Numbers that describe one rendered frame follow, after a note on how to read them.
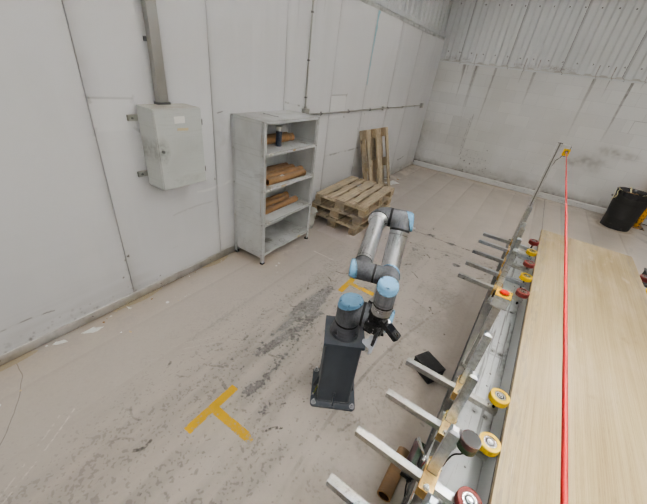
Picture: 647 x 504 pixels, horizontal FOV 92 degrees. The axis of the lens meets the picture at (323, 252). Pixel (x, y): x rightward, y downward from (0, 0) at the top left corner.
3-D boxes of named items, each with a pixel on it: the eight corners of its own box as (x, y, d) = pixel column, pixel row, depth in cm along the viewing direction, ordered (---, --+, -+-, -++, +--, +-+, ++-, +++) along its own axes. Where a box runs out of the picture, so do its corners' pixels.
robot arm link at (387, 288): (401, 278, 135) (399, 291, 127) (394, 300, 142) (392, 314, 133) (379, 272, 137) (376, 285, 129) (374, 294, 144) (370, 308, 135)
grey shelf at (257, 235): (234, 251, 380) (229, 113, 301) (282, 227, 447) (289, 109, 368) (262, 265, 361) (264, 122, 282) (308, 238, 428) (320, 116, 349)
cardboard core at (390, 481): (378, 487, 175) (399, 443, 197) (375, 494, 179) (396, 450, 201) (391, 498, 171) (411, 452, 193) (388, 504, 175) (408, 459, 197)
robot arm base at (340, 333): (329, 340, 195) (331, 328, 190) (330, 318, 211) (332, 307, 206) (359, 344, 195) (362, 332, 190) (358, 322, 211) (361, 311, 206)
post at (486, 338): (448, 401, 158) (484, 333, 134) (450, 396, 161) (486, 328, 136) (455, 405, 157) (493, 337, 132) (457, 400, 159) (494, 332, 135)
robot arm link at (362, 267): (373, 200, 194) (348, 263, 141) (393, 204, 192) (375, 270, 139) (370, 216, 201) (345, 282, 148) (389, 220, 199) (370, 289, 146)
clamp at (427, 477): (413, 493, 109) (417, 486, 107) (426, 460, 119) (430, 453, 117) (429, 505, 107) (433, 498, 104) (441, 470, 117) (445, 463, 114)
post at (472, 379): (431, 444, 141) (469, 374, 116) (434, 437, 144) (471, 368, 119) (439, 449, 139) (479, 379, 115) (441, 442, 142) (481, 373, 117)
